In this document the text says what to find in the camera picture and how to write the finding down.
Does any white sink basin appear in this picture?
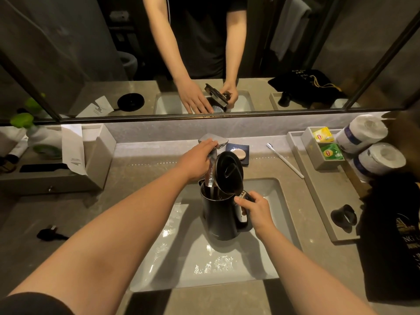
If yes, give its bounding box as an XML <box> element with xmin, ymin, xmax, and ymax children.
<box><xmin>129</xmin><ymin>178</ymin><xmax>303</xmax><ymax>292</ymax></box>

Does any chrome sink faucet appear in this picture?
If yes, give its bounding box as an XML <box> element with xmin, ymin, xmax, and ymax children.
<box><xmin>198</xmin><ymin>134</ymin><xmax>229</xmax><ymax>191</ymax></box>

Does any person's right forearm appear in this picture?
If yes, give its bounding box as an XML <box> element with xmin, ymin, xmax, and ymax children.
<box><xmin>254</xmin><ymin>223</ymin><xmax>378</xmax><ymax>315</ymax></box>

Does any white toothbrush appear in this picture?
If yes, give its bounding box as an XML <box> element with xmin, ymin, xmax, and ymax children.
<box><xmin>266</xmin><ymin>142</ymin><xmax>305</xmax><ymax>179</ymax></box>

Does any small grey tea bag box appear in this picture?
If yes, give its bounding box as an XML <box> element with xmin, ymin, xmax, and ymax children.
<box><xmin>301</xmin><ymin>126</ymin><xmax>346</xmax><ymax>171</ymax></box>

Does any white toilet paper roll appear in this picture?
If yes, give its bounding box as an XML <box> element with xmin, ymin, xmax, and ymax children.
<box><xmin>335</xmin><ymin>114</ymin><xmax>389</xmax><ymax>154</ymax></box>
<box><xmin>348</xmin><ymin>142</ymin><xmax>407</xmax><ymax>183</ymax></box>

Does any white bottle with green cap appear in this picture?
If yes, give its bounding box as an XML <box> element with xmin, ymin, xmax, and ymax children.
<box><xmin>9</xmin><ymin>112</ymin><xmax>63</xmax><ymax>160</ymax></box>

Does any black comb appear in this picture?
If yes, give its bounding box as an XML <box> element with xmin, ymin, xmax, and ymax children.
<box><xmin>19</xmin><ymin>163</ymin><xmax>70</xmax><ymax>173</ymax></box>

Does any person's black sleeve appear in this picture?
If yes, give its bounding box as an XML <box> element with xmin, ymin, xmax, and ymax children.
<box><xmin>0</xmin><ymin>292</ymin><xmax>75</xmax><ymax>315</ymax></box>

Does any yellow tea bag packet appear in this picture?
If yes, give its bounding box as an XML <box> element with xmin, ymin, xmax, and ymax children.
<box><xmin>312</xmin><ymin>127</ymin><xmax>335</xmax><ymax>143</ymax></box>

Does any white tube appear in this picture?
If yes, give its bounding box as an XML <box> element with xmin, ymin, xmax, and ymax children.
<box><xmin>6</xmin><ymin>138</ymin><xmax>29</xmax><ymax>165</ymax></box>

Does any white paper card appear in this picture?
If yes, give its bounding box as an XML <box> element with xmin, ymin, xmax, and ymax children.
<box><xmin>61</xmin><ymin>124</ymin><xmax>87</xmax><ymax>176</ymax></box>

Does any person's right hand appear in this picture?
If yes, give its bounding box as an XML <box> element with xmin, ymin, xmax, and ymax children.
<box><xmin>234</xmin><ymin>192</ymin><xmax>277</xmax><ymax>241</ymax></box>

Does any long grey amenity tray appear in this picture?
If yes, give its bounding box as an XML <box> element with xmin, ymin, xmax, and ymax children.
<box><xmin>286</xmin><ymin>129</ymin><xmax>365</xmax><ymax>244</ymax></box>

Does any green tea bag packet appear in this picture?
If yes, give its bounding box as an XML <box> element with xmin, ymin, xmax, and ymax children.
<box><xmin>320</xmin><ymin>143</ymin><xmax>344</xmax><ymax>161</ymax></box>

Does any person's left hand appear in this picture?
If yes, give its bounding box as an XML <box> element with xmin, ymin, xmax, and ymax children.
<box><xmin>175</xmin><ymin>138</ymin><xmax>219</xmax><ymax>183</ymax></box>

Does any black drawstring bag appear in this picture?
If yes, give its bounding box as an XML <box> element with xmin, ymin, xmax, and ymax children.
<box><xmin>357</xmin><ymin>175</ymin><xmax>420</xmax><ymax>304</ymax></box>

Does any black electric kettle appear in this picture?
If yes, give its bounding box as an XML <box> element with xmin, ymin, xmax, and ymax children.
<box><xmin>198</xmin><ymin>151</ymin><xmax>254</xmax><ymax>242</ymax></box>

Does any person's left forearm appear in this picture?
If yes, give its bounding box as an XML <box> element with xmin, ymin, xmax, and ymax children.
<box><xmin>8</xmin><ymin>165</ymin><xmax>205</xmax><ymax>315</ymax></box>

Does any black framed wall mirror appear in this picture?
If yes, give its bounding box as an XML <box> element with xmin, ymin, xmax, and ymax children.
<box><xmin>0</xmin><ymin>0</ymin><xmax>420</xmax><ymax>125</ymax></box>

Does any grey amenity organizer box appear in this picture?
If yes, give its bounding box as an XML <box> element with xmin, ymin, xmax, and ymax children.
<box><xmin>0</xmin><ymin>123</ymin><xmax>117</xmax><ymax>194</ymax></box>

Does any black power plug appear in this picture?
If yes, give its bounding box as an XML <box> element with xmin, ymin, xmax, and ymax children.
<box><xmin>36</xmin><ymin>225</ymin><xmax>70</xmax><ymax>242</ymax></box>

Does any dark blue soap dish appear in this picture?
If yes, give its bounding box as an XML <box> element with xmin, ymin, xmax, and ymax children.
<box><xmin>225</xmin><ymin>143</ymin><xmax>250</xmax><ymax>166</ymax></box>

